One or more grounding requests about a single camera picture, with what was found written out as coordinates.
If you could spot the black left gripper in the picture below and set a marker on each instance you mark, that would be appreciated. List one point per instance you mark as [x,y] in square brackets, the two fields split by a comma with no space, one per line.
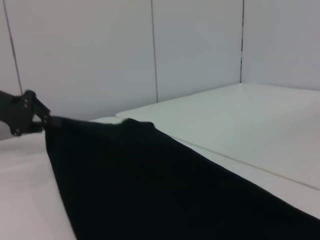
[17,112]

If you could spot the black shirt with white print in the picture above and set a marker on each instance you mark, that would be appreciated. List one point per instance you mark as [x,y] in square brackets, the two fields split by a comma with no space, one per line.
[150,187]

